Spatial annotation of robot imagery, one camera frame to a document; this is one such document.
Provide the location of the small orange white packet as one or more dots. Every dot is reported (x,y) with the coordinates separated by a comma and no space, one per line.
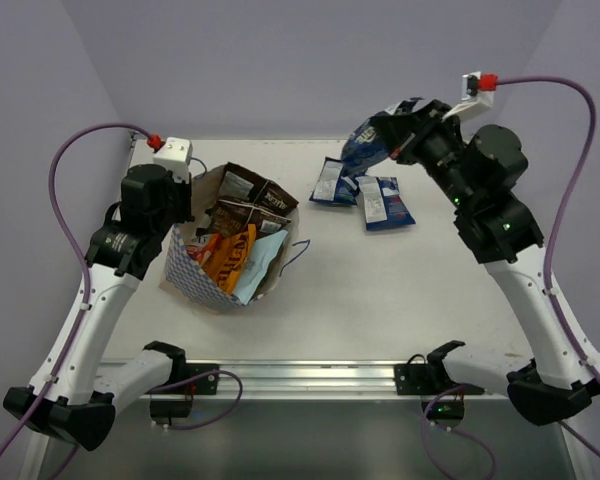
(201,248)

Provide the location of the orange snack packet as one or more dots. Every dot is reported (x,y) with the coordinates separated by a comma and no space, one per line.
(228,258)

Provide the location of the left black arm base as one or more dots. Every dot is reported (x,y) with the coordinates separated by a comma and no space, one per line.
(173,402)

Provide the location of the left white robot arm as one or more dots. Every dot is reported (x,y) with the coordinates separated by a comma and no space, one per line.
(64,399)

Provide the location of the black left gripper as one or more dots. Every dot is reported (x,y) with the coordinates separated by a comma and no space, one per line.
(181,201)

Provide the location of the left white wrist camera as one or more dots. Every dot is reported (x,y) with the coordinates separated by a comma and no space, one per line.
(174,156)

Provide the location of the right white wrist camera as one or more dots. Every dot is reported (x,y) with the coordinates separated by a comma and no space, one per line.
(478,91)

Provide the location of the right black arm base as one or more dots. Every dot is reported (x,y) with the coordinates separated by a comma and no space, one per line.
(424,376)

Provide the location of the light blue snack packet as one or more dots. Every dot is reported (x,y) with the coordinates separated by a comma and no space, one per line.
(264,251)

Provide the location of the blue white snack packet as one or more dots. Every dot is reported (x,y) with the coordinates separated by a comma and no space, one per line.
(334,188)

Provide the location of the aluminium front rail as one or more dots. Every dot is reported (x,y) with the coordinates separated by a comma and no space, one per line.
(278,380)

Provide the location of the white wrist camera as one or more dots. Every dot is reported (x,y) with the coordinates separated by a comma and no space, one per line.
(478,91)
(174,156)

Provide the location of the dark brown kettle chips bag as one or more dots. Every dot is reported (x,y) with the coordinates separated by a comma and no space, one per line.
(245,185)

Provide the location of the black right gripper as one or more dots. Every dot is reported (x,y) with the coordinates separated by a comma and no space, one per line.
(407,131)

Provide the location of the checkered blue paper bag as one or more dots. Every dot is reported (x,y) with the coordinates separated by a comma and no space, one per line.
(183,277)

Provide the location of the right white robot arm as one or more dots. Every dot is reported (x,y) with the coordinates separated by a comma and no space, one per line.
(563,375)

